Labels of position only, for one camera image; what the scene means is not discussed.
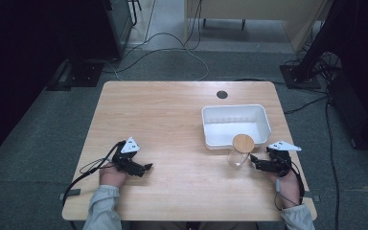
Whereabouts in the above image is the person's right hand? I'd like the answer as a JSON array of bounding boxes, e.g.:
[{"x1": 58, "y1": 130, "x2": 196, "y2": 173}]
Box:
[{"x1": 270, "y1": 169, "x2": 302, "y2": 211}]

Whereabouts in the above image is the white plastic bin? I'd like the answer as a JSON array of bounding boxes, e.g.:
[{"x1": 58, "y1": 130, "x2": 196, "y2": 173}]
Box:
[{"x1": 201, "y1": 103, "x2": 272, "y2": 151}]

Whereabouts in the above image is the long black floor cable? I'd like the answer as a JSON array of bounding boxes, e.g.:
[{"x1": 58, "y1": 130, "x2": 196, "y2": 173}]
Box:
[{"x1": 323, "y1": 97, "x2": 342, "y2": 230}]

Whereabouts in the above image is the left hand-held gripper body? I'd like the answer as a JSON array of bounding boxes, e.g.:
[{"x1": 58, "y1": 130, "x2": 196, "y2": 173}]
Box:
[{"x1": 111, "y1": 136, "x2": 141, "y2": 175}]

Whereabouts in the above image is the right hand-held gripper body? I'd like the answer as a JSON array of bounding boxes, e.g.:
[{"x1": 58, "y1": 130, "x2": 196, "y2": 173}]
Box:
[{"x1": 265, "y1": 140, "x2": 303, "y2": 178}]

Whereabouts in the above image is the white floor cable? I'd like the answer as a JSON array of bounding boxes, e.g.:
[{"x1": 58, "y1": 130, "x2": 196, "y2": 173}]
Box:
[{"x1": 103, "y1": 47, "x2": 211, "y2": 82}]

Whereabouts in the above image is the black flat stand base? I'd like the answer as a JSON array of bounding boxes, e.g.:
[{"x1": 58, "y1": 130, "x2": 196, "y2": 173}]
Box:
[{"x1": 45, "y1": 57, "x2": 105, "y2": 92}]

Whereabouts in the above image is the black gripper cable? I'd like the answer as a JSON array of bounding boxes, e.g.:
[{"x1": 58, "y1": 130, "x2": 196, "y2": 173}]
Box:
[
  {"x1": 61, "y1": 142, "x2": 123, "y2": 207},
  {"x1": 273, "y1": 161, "x2": 306, "y2": 211}
]

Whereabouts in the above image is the light wooden partition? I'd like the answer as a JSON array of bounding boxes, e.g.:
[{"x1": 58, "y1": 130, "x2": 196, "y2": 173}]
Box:
[{"x1": 185, "y1": 0, "x2": 332, "y2": 53}]

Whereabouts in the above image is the black equipment box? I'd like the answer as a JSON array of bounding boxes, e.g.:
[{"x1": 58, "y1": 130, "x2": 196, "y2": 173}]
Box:
[{"x1": 327, "y1": 71, "x2": 368, "y2": 152}]

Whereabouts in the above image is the glass jar with wooden lid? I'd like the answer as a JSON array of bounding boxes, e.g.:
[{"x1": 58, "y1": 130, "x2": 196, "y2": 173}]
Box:
[{"x1": 226, "y1": 133, "x2": 256, "y2": 170}]

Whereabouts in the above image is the grey metal cabinet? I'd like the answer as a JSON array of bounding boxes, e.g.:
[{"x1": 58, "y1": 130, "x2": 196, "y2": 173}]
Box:
[{"x1": 103, "y1": 0, "x2": 134, "y2": 60}]

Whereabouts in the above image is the person's left hand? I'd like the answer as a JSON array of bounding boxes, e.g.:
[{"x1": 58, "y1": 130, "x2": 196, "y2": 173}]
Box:
[{"x1": 99, "y1": 162, "x2": 127, "y2": 189}]

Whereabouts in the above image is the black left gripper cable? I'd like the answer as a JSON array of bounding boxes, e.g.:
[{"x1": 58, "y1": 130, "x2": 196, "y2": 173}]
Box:
[{"x1": 61, "y1": 142, "x2": 123, "y2": 207}]

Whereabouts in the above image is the black stand base with pole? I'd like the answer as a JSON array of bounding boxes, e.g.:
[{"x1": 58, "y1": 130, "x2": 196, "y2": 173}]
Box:
[{"x1": 279, "y1": 0, "x2": 346, "y2": 90}]

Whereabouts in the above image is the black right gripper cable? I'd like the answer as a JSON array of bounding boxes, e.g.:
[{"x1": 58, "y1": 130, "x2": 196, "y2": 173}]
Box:
[{"x1": 273, "y1": 161, "x2": 306, "y2": 211}]

